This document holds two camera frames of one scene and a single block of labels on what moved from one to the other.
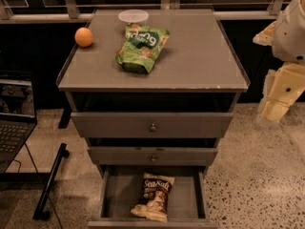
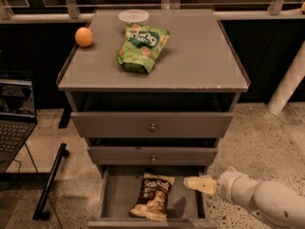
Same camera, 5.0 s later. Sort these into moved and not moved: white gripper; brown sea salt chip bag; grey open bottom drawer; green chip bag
Moved: white gripper
Not moved: brown sea salt chip bag; grey open bottom drawer; green chip bag
